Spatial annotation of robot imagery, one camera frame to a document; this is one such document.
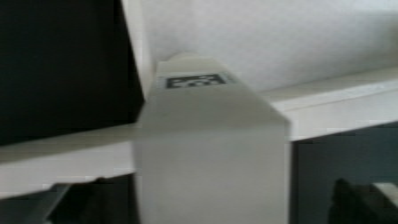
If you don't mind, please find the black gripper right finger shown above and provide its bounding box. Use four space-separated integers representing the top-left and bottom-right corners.
326 179 398 224

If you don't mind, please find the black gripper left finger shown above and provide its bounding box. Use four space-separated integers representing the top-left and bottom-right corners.
23 178 133 224

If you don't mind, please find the white desk leg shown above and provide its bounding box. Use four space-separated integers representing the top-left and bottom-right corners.
133 53 289 224

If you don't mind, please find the white desk top panel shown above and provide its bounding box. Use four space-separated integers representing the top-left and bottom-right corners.
120 0 398 94

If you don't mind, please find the white L-shaped fence frame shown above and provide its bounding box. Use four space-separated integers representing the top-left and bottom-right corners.
0 84 398 199

